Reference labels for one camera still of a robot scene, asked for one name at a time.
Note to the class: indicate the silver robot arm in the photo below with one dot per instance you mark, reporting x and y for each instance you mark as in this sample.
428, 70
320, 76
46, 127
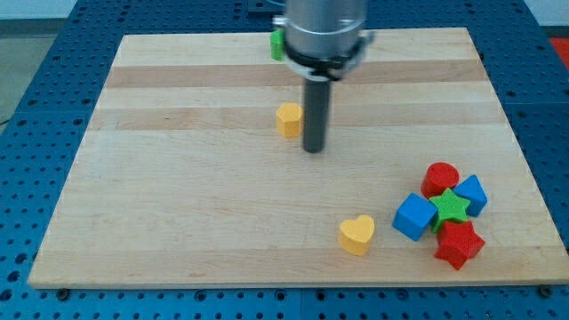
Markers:
324, 40

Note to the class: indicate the red cylinder block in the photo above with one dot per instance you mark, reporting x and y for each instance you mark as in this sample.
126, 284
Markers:
438, 178

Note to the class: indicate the black cylindrical pointer rod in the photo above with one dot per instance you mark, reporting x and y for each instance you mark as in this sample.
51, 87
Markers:
316, 98

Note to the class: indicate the blue triangular block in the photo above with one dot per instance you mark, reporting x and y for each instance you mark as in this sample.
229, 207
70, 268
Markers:
472, 189

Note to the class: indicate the wooden board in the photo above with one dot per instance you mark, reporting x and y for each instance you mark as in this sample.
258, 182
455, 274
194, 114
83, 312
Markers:
182, 181

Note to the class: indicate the blue cube block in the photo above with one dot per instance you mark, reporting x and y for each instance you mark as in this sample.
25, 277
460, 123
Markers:
413, 216

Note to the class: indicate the green star block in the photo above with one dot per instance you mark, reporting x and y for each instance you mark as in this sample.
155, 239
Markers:
450, 207

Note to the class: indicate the yellow heart block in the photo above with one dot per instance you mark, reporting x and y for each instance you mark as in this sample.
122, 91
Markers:
355, 236

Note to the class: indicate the red star block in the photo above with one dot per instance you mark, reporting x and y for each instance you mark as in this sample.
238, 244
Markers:
458, 243

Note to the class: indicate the yellow hexagon block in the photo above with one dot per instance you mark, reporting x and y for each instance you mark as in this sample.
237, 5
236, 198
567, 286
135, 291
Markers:
289, 120

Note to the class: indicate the green block behind arm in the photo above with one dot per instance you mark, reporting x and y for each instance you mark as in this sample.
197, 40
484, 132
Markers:
276, 42

